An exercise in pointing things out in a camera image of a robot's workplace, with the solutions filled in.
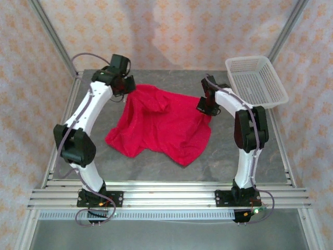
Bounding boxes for red t-shirt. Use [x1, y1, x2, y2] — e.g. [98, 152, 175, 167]
[105, 83, 212, 167]

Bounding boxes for white plastic mesh basket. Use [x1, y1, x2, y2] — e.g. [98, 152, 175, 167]
[225, 55, 289, 112]

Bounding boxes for patterned white fabric backdrop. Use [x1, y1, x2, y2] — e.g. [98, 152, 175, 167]
[0, 0, 333, 250]

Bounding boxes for grey metal lower shelf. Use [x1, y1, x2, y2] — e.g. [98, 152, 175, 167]
[28, 220, 310, 250]

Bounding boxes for aluminium table side rail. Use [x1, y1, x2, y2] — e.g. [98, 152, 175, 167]
[41, 69, 84, 189]
[267, 108, 297, 189]

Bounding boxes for aluminium frame post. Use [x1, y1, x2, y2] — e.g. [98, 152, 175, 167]
[27, 0, 79, 76]
[267, 0, 310, 62]

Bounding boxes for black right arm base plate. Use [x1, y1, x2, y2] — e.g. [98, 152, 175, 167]
[214, 190, 262, 208]

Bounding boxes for aluminium mounting rail beam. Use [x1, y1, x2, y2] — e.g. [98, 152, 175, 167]
[27, 181, 312, 210]

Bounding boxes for white slotted cable duct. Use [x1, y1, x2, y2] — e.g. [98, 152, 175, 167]
[38, 209, 236, 221]

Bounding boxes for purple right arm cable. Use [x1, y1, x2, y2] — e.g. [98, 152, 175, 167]
[205, 73, 274, 224]

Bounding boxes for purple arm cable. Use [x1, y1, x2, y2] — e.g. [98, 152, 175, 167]
[56, 53, 117, 227]
[205, 73, 274, 224]

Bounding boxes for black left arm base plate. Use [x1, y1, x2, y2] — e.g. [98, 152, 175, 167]
[76, 191, 124, 208]

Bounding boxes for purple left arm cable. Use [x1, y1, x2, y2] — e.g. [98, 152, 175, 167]
[56, 53, 117, 227]

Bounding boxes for aluminium frame leg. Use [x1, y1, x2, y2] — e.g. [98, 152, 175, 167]
[14, 208, 40, 250]
[298, 208, 326, 250]

